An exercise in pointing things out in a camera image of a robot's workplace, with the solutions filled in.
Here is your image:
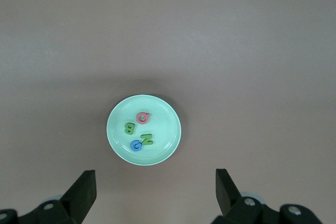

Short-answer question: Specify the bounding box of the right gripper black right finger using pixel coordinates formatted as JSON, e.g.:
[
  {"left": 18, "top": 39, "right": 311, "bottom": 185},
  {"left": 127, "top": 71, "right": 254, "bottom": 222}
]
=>
[{"left": 212, "top": 168, "right": 283, "bottom": 224}]

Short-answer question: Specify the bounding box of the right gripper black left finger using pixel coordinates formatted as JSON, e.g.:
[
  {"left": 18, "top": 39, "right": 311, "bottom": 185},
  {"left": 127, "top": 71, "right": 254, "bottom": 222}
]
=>
[{"left": 18, "top": 170, "right": 98, "bottom": 224}]

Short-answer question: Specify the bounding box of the blue letter G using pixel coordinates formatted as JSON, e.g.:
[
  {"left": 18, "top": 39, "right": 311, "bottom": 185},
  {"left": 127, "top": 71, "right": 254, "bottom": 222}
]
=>
[{"left": 130, "top": 140, "right": 143, "bottom": 152}]

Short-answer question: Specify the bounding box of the green letter B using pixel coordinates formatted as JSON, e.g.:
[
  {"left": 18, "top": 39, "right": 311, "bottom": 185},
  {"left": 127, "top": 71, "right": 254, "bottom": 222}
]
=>
[{"left": 123, "top": 122, "right": 135, "bottom": 136}]

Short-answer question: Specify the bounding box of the green letter N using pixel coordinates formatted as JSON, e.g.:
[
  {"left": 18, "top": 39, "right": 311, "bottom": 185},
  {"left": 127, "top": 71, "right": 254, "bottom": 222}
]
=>
[{"left": 140, "top": 133, "right": 154, "bottom": 146}]

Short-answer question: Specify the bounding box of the red letter Q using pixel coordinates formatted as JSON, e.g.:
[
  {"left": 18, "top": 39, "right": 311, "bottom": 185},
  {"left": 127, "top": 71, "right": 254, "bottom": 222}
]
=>
[{"left": 135, "top": 112, "right": 151, "bottom": 125}]

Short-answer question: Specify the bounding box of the light green plate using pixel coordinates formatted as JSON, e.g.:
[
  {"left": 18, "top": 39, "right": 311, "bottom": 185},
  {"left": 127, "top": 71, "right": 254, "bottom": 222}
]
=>
[{"left": 106, "top": 94, "right": 182, "bottom": 167}]

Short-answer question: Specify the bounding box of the brown table cover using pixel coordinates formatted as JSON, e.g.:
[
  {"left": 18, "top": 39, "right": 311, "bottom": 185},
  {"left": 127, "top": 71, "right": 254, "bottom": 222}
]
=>
[{"left": 0, "top": 0, "right": 336, "bottom": 224}]

